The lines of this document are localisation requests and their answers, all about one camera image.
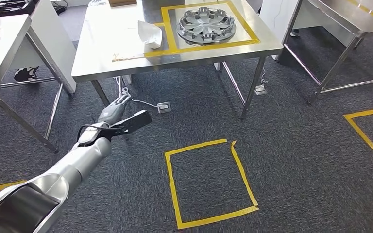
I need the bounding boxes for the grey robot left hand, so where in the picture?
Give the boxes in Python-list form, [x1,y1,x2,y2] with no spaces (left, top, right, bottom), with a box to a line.
[97,94,132,127]

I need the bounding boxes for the steel workbench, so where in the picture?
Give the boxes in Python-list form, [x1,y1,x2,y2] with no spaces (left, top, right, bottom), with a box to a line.
[71,0,284,120]

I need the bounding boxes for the yellow bench marking tape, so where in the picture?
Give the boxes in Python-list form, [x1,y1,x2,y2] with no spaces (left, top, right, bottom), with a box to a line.
[112,0,261,63]

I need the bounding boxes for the black and white shoe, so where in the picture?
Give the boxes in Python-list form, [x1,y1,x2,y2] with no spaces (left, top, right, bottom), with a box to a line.
[13,66,40,82]

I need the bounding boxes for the white desk with steel legs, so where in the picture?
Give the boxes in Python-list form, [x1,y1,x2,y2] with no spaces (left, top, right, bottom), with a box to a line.
[0,0,77,97]

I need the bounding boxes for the cardboard box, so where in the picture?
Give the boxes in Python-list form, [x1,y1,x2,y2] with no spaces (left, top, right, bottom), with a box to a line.
[108,0,138,8]

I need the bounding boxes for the black power adapters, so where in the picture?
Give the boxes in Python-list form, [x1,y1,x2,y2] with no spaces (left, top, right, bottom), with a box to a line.
[51,0,68,15]

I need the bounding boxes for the grey wheel hubcap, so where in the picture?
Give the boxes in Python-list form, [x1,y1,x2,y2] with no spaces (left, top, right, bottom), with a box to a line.
[176,6,237,46]

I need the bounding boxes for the steel table with tape marks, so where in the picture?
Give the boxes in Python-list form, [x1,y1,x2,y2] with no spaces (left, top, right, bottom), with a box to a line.
[0,13,66,154]

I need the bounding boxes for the yellow marking tape strip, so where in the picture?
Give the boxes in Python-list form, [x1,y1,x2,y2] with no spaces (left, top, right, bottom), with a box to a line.
[347,0,373,23]

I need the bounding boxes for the white socket cable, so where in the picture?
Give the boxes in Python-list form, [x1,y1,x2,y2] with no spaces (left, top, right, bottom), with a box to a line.
[116,76,160,108]
[259,66,269,87]

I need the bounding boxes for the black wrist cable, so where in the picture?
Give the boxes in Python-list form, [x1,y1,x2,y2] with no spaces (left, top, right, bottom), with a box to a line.
[76,123,124,144]

